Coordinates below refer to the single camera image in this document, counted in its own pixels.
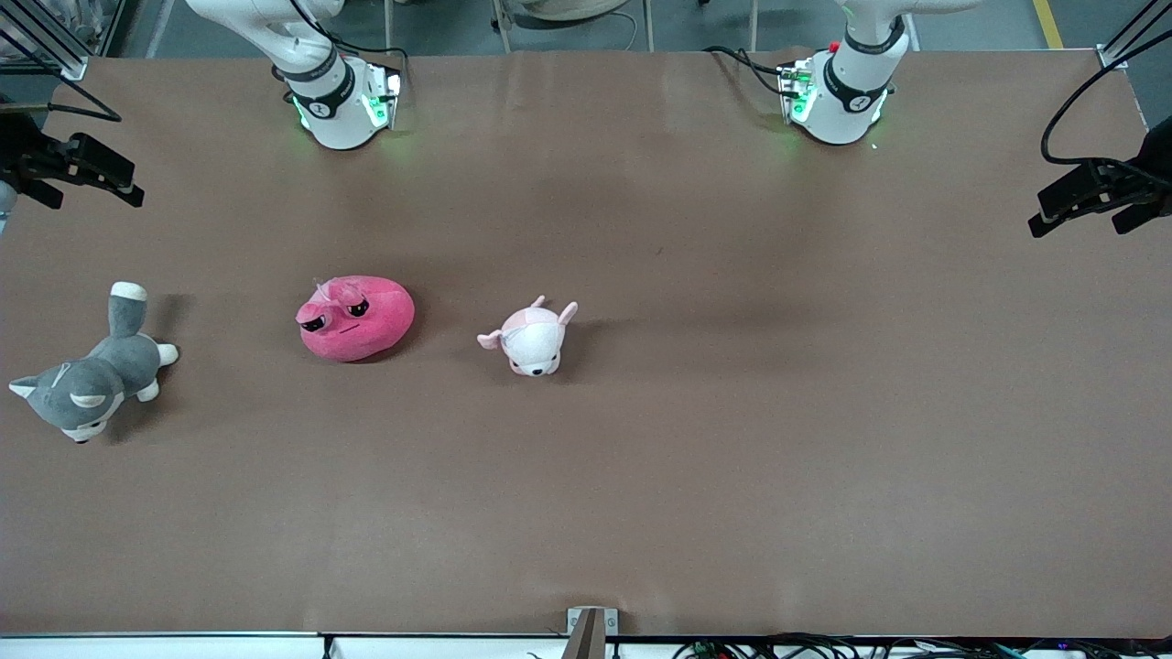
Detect hot pink round plush toy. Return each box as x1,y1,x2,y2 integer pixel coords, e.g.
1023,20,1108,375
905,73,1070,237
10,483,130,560
295,275,416,363

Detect aluminium frame profile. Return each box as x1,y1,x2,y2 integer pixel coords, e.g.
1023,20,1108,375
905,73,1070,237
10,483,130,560
1097,0,1172,70
0,0,90,81

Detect small pale pink plush dog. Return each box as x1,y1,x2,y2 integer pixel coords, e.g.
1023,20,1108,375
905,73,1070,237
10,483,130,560
476,295,580,378

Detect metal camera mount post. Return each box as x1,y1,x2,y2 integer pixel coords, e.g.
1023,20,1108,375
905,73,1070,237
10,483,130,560
565,606,620,659

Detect black left arm base cable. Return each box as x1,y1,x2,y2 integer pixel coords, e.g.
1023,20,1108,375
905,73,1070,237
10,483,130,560
703,44,802,100

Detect grey and white husky plush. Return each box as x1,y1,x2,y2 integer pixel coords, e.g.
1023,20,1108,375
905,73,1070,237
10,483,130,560
8,281,180,445

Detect beige round stand base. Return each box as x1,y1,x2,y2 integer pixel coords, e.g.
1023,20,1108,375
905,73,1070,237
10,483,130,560
508,0,635,23

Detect tangled black cable bundle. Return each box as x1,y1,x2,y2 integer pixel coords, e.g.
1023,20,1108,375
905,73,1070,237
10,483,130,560
671,633,1172,659

